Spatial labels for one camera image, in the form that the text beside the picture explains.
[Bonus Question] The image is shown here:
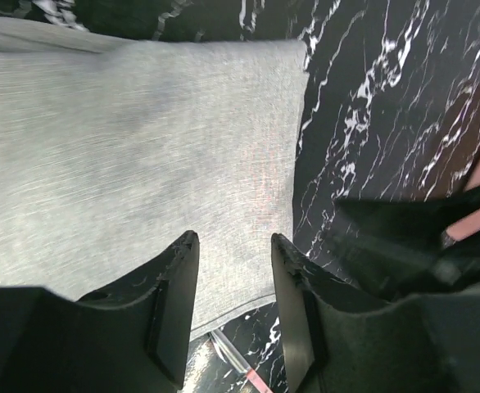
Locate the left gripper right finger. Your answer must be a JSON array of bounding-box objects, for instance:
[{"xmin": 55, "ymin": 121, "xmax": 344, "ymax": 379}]
[{"xmin": 271, "ymin": 233, "xmax": 480, "ymax": 392}]

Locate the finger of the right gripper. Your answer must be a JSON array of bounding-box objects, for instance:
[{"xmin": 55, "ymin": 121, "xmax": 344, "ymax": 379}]
[{"xmin": 332, "ymin": 186, "xmax": 480, "ymax": 300}]

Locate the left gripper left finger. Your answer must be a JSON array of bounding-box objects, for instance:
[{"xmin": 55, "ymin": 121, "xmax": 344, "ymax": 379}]
[{"xmin": 0, "ymin": 231, "xmax": 199, "ymax": 392}]

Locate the grey cloth napkin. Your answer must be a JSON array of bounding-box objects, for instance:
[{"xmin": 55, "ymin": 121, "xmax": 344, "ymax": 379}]
[{"xmin": 0, "ymin": 17, "xmax": 307, "ymax": 337}]

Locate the black marbled table mat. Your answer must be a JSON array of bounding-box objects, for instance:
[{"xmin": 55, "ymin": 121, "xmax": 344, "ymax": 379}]
[{"xmin": 18, "ymin": 0, "xmax": 480, "ymax": 393}]

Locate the pink-handled table knife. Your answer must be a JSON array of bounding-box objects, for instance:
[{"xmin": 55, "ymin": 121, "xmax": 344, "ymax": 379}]
[{"xmin": 210, "ymin": 329, "xmax": 272, "ymax": 393}]

